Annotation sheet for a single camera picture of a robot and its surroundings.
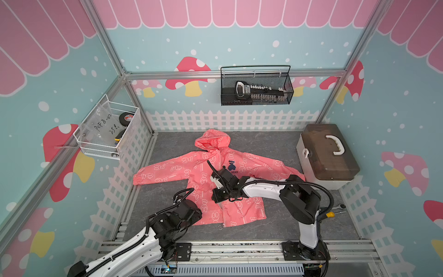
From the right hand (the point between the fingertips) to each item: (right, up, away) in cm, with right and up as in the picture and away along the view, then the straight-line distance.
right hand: (211, 198), depth 87 cm
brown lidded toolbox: (+60, +22, 0) cm, 63 cm away
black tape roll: (-39, +40, -7) cm, 56 cm away
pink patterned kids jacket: (-8, +15, +10) cm, 20 cm away
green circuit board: (-15, -25, -15) cm, 33 cm away
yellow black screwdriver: (+59, -6, -4) cm, 60 cm away
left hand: (-6, -7, -5) cm, 11 cm away
